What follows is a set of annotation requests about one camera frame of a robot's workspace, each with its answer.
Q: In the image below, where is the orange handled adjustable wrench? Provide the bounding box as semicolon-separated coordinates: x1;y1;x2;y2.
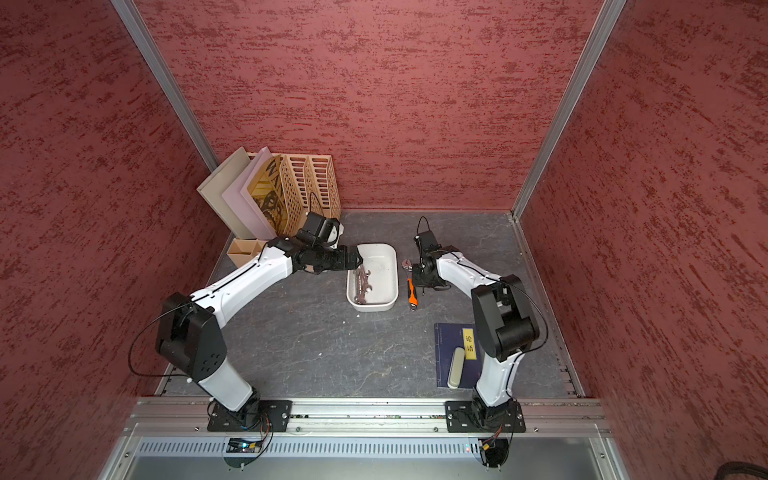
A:
402;259;419;311

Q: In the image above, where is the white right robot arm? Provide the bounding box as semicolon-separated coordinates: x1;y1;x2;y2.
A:
411;230;540;430

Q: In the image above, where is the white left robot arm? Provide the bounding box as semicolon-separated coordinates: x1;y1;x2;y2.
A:
155;237;363;413

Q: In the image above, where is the steel wrench in box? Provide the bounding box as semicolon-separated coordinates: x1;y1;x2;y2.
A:
353;265;373;305

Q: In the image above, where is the white oval storage box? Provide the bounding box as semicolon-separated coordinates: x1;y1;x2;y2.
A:
346;243;399;313

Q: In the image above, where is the dark blue notebook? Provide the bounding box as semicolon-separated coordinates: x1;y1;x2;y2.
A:
434;323;484;390

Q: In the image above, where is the beige plastic desk organizer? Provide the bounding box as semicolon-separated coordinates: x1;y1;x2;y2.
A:
227;153;341;267

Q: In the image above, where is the beige eraser case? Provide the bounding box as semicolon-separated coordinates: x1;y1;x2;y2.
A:
446;347;466;389

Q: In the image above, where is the brown illustrated comic book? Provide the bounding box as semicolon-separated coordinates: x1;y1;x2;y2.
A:
245;153;288;234

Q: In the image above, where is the lilac folder board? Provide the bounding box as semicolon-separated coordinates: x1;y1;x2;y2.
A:
221;147;275;240

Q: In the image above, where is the grey-green folder board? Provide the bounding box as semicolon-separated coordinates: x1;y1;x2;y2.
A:
196;146;256;241

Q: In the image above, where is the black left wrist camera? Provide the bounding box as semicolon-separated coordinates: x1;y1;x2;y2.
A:
296;212;343;248

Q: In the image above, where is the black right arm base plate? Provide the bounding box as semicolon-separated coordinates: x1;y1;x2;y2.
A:
444;399;526;434

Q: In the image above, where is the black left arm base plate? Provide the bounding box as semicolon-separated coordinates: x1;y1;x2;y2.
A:
206;400;293;433

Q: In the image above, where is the aluminium front rail frame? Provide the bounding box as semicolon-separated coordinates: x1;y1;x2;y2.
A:
101;397;628;479

